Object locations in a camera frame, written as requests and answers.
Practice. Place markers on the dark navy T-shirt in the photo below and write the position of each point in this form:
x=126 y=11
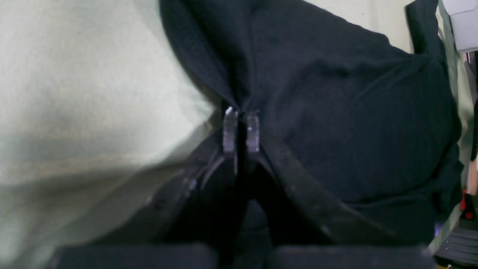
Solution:
x=376 y=126

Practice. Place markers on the light green table cloth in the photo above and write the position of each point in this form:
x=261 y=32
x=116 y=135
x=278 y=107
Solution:
x=96 y=113

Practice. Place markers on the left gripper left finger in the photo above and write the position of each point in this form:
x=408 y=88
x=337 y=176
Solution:
x=186 y=205

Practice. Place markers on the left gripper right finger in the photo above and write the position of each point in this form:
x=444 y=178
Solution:
x=327 y=215

